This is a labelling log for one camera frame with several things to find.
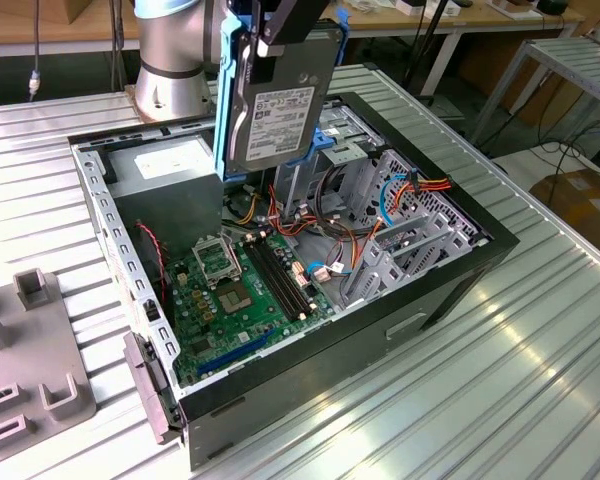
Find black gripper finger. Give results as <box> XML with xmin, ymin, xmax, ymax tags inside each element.
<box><xmin>252</xmin><ymin>39</ymin><xmax>285</xmax><ymax>84</ymax></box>

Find hard disk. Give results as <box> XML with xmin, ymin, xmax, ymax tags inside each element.
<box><xmin>212</xmin><ymin>7</ymin><xmax>352</xmax><ymax>184</ymax></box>

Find silver metal disk bay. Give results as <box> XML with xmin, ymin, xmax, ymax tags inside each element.
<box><xmin>379</xmin><ymin>219</ymin><xmax>486</xmax><ymax>301</ymax></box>
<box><xmin>340</xmin><ymin>214</ymin><xmax>431</xmax><ymax>307</ymax></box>

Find silver optical drive cage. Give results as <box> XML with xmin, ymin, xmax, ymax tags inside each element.
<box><xmin>274</xmin><ymin>102</ymin><xmax>384</xmax><ymax>221</ymax></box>

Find grey power supply box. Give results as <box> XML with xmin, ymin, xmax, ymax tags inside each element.
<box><xmin>102</xmin><ymin>135</ymin><xmax>227</xmax><ymax>251</ymax></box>

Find plain cardboard box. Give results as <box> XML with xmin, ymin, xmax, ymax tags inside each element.
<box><xmin>64</xmin><ymin>0</ymin><xmax>134</xmax><ymax>25</ymax></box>

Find metal socket cover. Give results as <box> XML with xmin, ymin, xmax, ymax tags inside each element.
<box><xmin>192</xmin><ymin>238</ymin><xmax>242</xmax><ymax>289</ymax></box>

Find black RAM slot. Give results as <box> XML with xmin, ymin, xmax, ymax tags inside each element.
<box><xmin>256</xmin><ymin>236</ymin><xmax>311</xmax><ymax>317</ymax></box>
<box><xmin>243</xmin><ymin>240</ymin><xmax>301</xmax><ymax>323</ymax></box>
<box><xmin>262</xmin><ymin>234</ymin><xmax>315</xmax><ymax>315</ymax></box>
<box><xmin>249</xmin><ymin>238</ymin><xmax>306</xmax><ymax>320</ymax></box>

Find wooden desk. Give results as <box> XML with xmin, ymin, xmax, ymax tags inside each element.
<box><xmin>0</xmin><ymin>0</ymin><xmax>586</xmax><ymax>99</ymax></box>

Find black case fan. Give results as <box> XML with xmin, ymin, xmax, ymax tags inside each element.
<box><xmin>132</xmin><ymin>219</ymin><xmax>177</xmax><ymax>321</ymax></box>

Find CPU socket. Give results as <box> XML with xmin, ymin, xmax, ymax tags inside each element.
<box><xmin>215</xmin><ymin>280</ymin><xmax>257</xmax><ymax>317</ymax></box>

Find green motherboard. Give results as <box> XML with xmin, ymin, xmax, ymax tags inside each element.
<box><xmin>165</xmin><ymin>230</ymin><xmax>339</xmax><ymax>390</ymax></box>

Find blue expansion slot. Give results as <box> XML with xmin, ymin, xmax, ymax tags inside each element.
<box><xmin>195</xmin><ymin>327</ymin><xmax>277</xmax><ymax>377</ymax></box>

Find metal slat side table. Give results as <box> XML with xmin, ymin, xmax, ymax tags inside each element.
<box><xmin>469</xmin><ymin>37</ymin><xmax>600</xmax><ymax>146</ymax></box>

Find black open PC case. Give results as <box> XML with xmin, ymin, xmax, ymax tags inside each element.
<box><xmin>67</xmin><ymin>91</ymin><xmax>522</xmax><ymax>471</ymax></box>

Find cardboard box with white label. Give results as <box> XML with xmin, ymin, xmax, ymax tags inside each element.
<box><xmin>528</xmin><ymin>167</ymin><xmax>600</xmax><ymax>251</ymax></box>

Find grey parts rack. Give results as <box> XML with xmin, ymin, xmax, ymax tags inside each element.
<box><xmin>0</xmin><ymin>267</ymin><xmax>99</xmax><ymax>459</ymax></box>

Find yellow black wire bundle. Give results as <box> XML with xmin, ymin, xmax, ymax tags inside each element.
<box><xmin>227</xmin><ymin>185</ymin><xmax>264</xmax><ymax>227</ymax></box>

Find orange red yellow wire bundle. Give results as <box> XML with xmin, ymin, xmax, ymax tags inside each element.
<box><xmin>267</xmin><ymin>184</ymin><xmax>381</xmax><ymax>281</ymax></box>

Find blue flat disk data wire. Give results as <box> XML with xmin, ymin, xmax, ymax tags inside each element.
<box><xmin>378</xmin><ymin>172</ymin><xmax>421</xmax><ymax>229</ymax></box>

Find red black twisted fan wire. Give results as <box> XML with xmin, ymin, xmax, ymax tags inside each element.
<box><xmin>133</xmin><ymin>221</ymin><xmax>175</xmax><ymax>307</ymax></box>

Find red orange disk power wire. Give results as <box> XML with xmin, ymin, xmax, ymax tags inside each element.
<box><xmin>398</xmin><ymin>169</ymin><xmax>454</xmax><ymax>201</ymax></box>

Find light blue data wire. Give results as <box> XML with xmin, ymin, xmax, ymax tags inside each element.
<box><xmin>303</xmin><ymin>258</ymin><xmax>355</xmax><ymax>285</ymax></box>

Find grey cable with white plug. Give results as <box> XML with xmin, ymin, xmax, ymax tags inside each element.
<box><xmin>27</xmin><ymin>0</ymin><xmax>45</xmax><ymax>104</ymax></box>

